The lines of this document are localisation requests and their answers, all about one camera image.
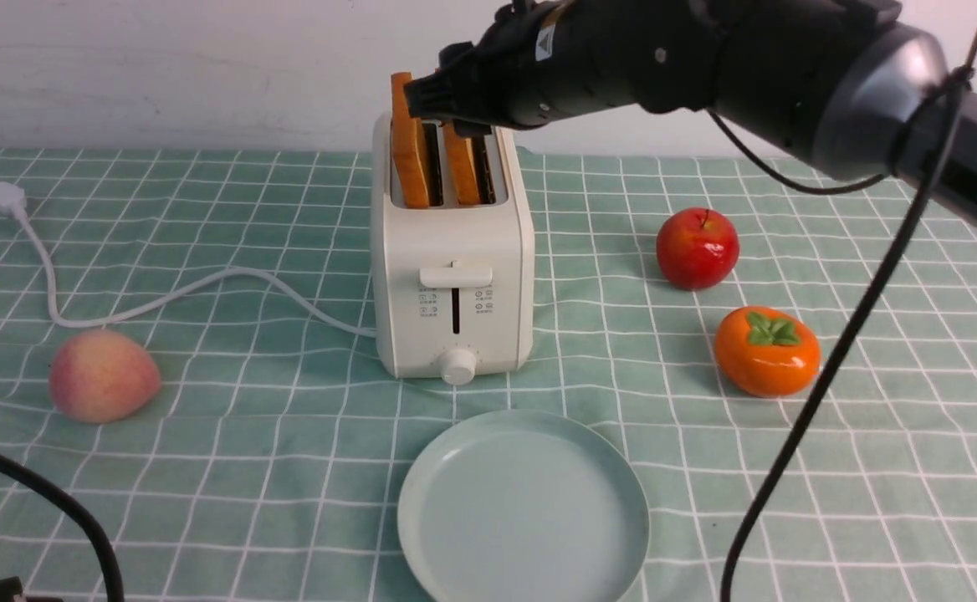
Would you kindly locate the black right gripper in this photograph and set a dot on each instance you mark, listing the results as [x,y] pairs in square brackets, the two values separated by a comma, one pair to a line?
[539,63]

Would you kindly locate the toasted bread slice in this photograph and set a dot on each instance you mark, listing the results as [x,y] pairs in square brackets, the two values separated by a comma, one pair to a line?
[408,146]
[462,164]

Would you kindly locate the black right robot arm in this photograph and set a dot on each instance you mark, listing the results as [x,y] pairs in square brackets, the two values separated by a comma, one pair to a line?
[841,85]

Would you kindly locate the white two-slot toaster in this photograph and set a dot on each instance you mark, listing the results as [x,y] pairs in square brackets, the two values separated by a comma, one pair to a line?
[453,285]

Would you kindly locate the red apple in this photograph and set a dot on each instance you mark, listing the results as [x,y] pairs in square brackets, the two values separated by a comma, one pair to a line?
[697,248]

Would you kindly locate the green checkered tablecloth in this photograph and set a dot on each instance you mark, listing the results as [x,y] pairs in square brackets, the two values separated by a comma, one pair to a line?
[270,463]

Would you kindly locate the orange persimmon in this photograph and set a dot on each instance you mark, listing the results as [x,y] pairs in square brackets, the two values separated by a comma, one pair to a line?
[766,353]

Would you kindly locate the light green round plate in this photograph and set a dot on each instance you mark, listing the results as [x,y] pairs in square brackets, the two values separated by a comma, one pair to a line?
[521,505]

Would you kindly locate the pink peach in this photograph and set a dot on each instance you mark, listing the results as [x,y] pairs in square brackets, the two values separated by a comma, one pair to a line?
[102,376]

